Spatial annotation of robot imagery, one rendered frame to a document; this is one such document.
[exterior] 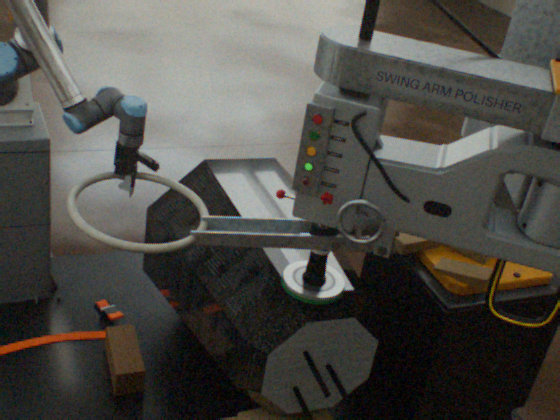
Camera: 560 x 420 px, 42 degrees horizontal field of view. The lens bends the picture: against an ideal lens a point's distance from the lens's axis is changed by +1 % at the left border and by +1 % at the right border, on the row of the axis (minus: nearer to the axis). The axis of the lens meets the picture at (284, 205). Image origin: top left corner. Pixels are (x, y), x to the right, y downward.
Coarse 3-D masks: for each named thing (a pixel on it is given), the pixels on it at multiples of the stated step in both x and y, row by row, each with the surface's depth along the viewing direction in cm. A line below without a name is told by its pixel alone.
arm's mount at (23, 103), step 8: (24, 80) 314; (24, 88) 314; (16, 96) 311; (24, 96) 313; (8, 104) 309; (16, 104) 311; (24, 104) 312; (32, 104) 313; (0, 112) 308; (8, 112) 310; (16, 112) 311; (24, 112) 313; (32, 112) 315; (0, 120) 311; (8, 120) 312; (16, 120) 313; (24, 120) 315; (32, 120) 319
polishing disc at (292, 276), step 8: (296, 264) 255; (304, 264) 256; (288, 272) 250; (296, 272) 251; (328, 272) 254; (336, 272) 255; (288, 280) 246; (296, 280) 247; (328, 280) 250; (336, 280) 250; (288, 288) 244; (296, 288) 243; (304, 288) 243; (312, 288) 244; (320, 288) 245; (328, 288) 246; (336, 288) 246; (304, 296) 241; (312, 296) 240; (320, 296) 241; (328, 296) 242; (336, 296) 244
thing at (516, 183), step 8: (472, 120) 267; (464, 128) 274; (472, 128) 267; (480, 128) 263; (512, 176) 234; (520, 176) 226; (528, 176) 221; (512, 184) 232; (520, 184) 225; (528, 184) 222; (512, 192) 231; (520, 192) 224; (520, 200) 225; (520, 208) 226
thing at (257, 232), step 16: (208, 224) 257; (224, 224) 255; (240, 224) 253; (256, 224) 252; (272, 224) 250; (288, 224) 248; (304, 224) 247; (368, 224) 240; (208, 240) 247; (224, 240) 245; (240, 240) 243; (256, 240) 241; (272, 240) 240; (288, 240) 238; (304, 240) 236; (320, 240) 235; (336, 240) 233
